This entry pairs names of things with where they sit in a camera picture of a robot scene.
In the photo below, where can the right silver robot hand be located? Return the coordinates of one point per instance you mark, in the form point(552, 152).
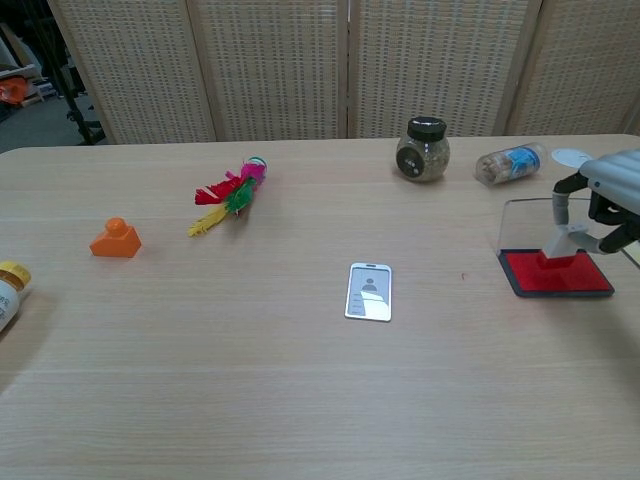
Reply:
point(617, 180)

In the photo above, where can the red white stamp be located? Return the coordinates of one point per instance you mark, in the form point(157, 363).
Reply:
point(559, 247)

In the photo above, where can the red ink pad clear lid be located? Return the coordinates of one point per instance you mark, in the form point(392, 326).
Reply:
point(555, 280)

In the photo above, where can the white round disc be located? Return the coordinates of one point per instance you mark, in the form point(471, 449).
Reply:
point(570, 156)

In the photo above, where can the clear plastic bottle blue label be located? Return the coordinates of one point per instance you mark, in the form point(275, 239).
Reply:
point(510, 164)

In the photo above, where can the glass jar with black lid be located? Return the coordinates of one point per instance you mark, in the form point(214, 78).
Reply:
point(423, 152)

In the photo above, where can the white ID badge holder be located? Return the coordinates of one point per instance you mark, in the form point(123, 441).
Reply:
point(369, 291)

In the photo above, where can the wooden woven folding screen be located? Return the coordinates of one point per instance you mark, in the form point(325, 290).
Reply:
point(320, 70)

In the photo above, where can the colourful feather shuttlecock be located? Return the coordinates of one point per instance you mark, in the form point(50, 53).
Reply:
point(232, 195)

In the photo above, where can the orange plastic toy block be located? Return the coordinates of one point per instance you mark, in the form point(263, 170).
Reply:
point(116, 240)

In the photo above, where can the black tripod stand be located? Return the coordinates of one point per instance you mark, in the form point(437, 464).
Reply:
point(75, 100)

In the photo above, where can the orange background object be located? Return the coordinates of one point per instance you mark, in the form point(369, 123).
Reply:
point(12, 91)

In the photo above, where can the white bottle with yellow cap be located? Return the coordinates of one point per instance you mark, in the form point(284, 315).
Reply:
point(9, 292)

